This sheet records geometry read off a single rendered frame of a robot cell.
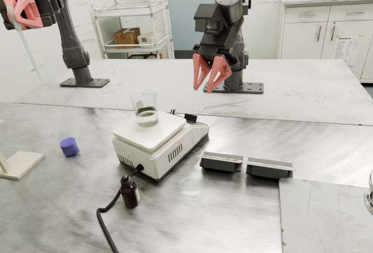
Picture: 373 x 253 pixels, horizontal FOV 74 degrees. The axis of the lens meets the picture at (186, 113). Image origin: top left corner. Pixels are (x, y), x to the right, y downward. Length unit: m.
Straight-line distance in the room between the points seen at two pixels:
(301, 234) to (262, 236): 0.06
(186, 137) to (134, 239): 0.22
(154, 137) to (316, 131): 0.40
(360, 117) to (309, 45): 2.17
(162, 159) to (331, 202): 0.31
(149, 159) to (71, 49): 0.63
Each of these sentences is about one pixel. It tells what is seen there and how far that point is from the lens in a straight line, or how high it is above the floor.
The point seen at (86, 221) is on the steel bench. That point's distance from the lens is 0.51.
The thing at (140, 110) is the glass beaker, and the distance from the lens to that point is 0.50.
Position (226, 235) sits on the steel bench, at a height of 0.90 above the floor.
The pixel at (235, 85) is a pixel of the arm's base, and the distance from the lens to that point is 0.82.
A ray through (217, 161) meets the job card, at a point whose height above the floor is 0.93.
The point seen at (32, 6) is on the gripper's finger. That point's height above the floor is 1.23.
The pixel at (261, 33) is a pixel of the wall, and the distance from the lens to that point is 3.42.
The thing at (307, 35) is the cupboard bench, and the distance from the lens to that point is 2.87.
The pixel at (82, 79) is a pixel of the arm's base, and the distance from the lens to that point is 1.06.
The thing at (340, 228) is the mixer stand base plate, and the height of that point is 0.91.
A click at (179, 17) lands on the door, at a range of 3.53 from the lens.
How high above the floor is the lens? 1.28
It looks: 31 degrees down
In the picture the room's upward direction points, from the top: 6 degrees counter-clockwise
